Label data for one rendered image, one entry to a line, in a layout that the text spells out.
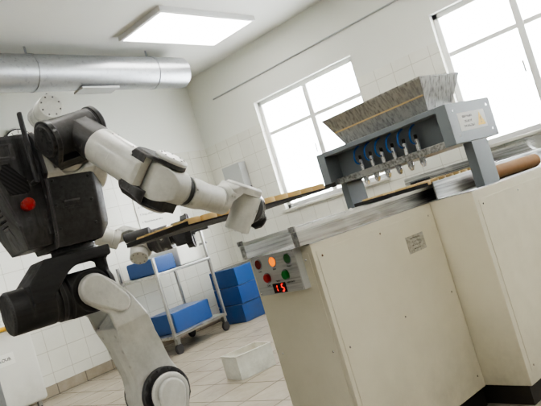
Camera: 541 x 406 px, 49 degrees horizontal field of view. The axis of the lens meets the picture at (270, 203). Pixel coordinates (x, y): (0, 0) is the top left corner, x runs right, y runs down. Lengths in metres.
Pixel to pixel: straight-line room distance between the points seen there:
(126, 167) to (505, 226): 1.60
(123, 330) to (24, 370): 3.59
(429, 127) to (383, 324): 0.84
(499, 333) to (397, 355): 0.47
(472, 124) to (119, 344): 1.55
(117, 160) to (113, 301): 0.43
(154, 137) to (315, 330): 5.43
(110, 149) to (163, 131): 5.95
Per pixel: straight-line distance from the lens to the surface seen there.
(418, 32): 5.92
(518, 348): 2.45
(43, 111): 1.72
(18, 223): 1.58
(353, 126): 2.69
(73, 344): 6.17
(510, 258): 2.47
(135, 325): 1.68
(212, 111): 7.54
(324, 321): 1.98
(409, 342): 2.22
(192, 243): 2.12
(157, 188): 1.36
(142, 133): 7.15
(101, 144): 1.42
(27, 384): 5.24
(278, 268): 2.02
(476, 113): 2.52
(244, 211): 1.51
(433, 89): 2.52
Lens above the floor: 0.94
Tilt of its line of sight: 2 degrees up
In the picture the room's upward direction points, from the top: 17 degrees counter-clockwise
